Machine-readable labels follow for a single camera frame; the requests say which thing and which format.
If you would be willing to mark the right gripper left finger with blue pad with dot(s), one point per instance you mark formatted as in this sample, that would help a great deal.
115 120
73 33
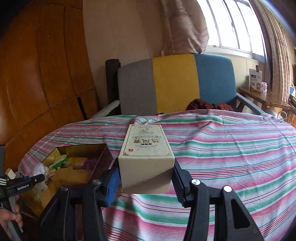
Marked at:
110 184

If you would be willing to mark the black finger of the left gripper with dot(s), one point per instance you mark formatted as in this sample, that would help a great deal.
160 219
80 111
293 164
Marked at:
37 179

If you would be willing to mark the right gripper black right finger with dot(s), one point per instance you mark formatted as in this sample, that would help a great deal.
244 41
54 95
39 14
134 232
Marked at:
184 189

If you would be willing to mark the beige cardboard box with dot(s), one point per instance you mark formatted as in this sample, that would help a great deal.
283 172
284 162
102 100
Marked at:
146 160

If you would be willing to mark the purple snack packet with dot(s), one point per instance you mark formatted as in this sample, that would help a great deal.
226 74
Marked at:
89 164

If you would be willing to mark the left hand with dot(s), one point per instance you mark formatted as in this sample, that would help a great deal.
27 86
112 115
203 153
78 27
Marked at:
6 215

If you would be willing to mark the white plastic wrapped item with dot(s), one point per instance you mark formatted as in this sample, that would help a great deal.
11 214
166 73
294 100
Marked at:
40 169

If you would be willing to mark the white cube cap bottle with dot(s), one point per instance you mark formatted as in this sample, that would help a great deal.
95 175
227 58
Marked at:
10 174

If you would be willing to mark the gold metal tray box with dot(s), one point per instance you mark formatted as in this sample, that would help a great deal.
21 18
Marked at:
88 151

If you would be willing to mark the green snack packet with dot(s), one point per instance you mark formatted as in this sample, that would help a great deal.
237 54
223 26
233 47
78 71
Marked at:
59 161

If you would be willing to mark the striped pink green bedsheet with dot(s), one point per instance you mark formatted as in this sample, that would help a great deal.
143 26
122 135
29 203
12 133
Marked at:
254 154

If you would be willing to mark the dark red cloth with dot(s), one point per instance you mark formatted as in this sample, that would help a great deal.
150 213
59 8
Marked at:
200 104

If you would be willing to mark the wooden wardrobe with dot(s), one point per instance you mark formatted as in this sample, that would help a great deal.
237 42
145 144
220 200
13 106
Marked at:
46 80

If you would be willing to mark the grey yellow blue chair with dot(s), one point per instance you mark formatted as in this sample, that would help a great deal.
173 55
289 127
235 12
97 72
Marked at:
168 84

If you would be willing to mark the black rolled mat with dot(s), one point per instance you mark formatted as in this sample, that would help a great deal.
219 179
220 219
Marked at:
111 69

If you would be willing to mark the wooden desk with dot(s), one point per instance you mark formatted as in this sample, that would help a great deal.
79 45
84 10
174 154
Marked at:
266 99

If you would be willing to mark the white carton on desk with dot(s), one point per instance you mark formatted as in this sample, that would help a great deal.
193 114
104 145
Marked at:
255 80

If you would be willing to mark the pink patterned curtain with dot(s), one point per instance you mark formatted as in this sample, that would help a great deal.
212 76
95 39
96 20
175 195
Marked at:
184 28

